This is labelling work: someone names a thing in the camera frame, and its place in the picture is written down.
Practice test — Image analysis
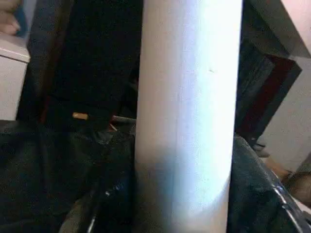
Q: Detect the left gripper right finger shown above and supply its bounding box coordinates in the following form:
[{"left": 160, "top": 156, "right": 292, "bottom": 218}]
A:
[{"left": 228, "top": 135, "right": 277, "bottom": 233}]

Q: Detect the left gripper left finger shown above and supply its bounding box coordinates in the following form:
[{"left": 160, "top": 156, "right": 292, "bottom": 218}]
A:
[{"left": 94, "top": 140, "right": 137, "bottom": 233}]

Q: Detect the black television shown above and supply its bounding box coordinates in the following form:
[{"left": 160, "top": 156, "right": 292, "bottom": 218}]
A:
[{"left": 237, "top": 0, "right": 311, "bottom": 146}]

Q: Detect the black plastic mat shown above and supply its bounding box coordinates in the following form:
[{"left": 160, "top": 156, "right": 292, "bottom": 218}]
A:
[{"left": 0, "top": 118, "right": 311, "bottom": 233}]

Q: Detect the white plastic table leg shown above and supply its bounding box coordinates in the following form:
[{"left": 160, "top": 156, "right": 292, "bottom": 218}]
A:
[{"left": 134, "top": 0, "right": 244, "bottom": 233}]

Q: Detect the white cabinet with glass doors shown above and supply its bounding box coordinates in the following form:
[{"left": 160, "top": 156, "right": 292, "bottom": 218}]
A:
[{"left": 0, "top": 36, "right": 32, "bottom": 121}]

